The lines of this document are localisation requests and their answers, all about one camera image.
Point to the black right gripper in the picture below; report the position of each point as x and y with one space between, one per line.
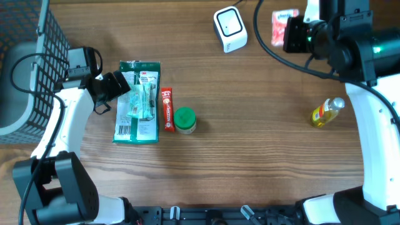
292 25

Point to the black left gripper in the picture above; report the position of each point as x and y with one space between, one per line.
115 89

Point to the red white juice carton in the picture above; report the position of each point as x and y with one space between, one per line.
279 23

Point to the teal snack bar wrapper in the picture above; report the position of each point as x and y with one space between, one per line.
139 101

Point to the red Nescafe coffee stick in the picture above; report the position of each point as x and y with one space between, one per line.
167 104

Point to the yellow oil bottle silver cap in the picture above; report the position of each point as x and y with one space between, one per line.
326 112

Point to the green lid round container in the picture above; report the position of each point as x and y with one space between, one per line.
185 120

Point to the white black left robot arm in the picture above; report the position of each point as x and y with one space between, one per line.
53 184

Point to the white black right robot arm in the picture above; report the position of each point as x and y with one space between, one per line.
367 62

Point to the white barcode scanner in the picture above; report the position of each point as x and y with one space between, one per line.
230 29

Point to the grey plastic mesh basket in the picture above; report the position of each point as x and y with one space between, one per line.
33 54

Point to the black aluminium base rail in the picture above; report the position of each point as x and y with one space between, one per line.
147 215

